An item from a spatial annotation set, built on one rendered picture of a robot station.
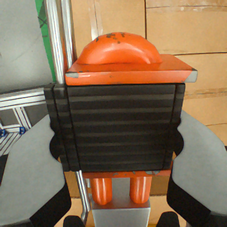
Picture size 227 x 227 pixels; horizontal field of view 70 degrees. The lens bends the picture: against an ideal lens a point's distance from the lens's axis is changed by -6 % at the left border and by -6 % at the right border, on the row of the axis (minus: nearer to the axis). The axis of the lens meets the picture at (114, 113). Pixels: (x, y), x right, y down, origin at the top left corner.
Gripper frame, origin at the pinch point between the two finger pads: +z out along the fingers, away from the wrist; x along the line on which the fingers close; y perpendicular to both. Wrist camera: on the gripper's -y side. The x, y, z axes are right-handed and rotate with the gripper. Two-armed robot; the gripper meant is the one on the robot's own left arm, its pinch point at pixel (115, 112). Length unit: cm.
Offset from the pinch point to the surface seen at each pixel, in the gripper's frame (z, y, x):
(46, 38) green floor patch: 121, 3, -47
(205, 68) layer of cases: 66, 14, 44
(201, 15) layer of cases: 66, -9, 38
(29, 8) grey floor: 121, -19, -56
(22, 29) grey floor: 121, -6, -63
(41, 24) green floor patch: 121, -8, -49
